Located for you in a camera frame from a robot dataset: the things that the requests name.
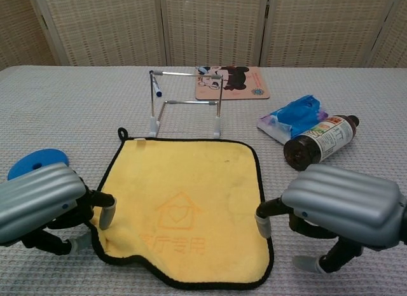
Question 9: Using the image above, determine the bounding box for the brown labelled bottle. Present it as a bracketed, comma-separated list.
[283, 115, 361, 173]

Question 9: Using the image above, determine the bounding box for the blue whiteboard marker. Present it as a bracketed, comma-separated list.
[151, 74, 163, 98]

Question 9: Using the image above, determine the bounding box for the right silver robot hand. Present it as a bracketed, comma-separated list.
[255, 164, 407, 275]

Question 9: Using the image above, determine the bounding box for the yellow and grey towel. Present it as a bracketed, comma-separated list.
[86, 127, 275, 291]

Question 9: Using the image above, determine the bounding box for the bamboo folding screen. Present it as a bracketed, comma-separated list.
[0, 0, 407, 71]

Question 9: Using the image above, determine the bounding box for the metal wire rack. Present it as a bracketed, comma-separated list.
[148, 69, 224, 139]

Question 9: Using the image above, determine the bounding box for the blue plastic disc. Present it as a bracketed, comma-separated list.
[6, 148, 69, 181]

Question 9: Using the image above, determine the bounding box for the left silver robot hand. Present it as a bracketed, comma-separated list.
[0, 162, 118, 257]

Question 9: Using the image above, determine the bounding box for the cartoon girl mouse pad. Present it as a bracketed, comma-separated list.
[194, 64, 271, 101]

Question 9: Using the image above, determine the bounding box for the white woven tablecloth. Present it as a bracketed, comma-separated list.
[0, 64, 407, 296]

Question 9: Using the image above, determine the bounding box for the blue tissue pack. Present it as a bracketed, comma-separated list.
[256, 95, 329, 146]

